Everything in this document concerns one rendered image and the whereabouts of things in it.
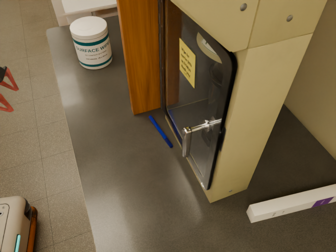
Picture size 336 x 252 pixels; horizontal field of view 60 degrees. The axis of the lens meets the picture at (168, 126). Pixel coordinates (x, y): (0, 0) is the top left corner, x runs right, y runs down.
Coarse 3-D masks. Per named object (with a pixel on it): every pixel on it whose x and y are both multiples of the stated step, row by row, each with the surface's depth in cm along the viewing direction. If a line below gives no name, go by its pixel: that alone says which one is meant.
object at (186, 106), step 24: (168, 0) 59; (168, 24) 63; (192, 24) 51; (168, 48) 67; (192, 48) 54; (216, 48) 45; (168, 72) 73; (216, 72) 48; (168, 96) 79; (192, 96) 61; (216, 96) 50; (168, 120) 86; (192, 120) 66; (216, 120) 53; (192, 144) 71; (216, 144) 57
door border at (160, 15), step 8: (160, 0) 63; (160, 8) 65; (160, 16) 66; (160, 24) 68; (160, 32) 70; (160, 40) 71; (160, 56) 75; (160, 72) 79; (160, 88) 83; (160, 96) 86
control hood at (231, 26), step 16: (176, 0) 30; (192, 0) 31; (208, 0) 32; (224, 0) 33; (240, 0) 33; (256, 0) 34; (192, 16) 33; (208, 16) 33; (224, 16) 34; (240, 16) 35; (208, 32) 35; (224, 32) 36; (240, 32) 37; (240, 48) 39
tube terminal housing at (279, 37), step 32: (288, 0) 36; (320, 0) 38; (256, 32) 38; (288, 32) 40; (256, 64) 43; (288, 64) 45; (256, 96) 48; (256, 128) 56; (224, 160) 61; (256, 160) 67; (224, 192) 74
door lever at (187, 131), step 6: (204, 120) 58; (186, 126) 57; (192, 126) 58; (198, 126) 58; (204, 126) 58; (186, 132) 57; (192, 132) 57; (186, 138) 58; (186, 144) 59; (186, 150) 61; (186, 156) 63
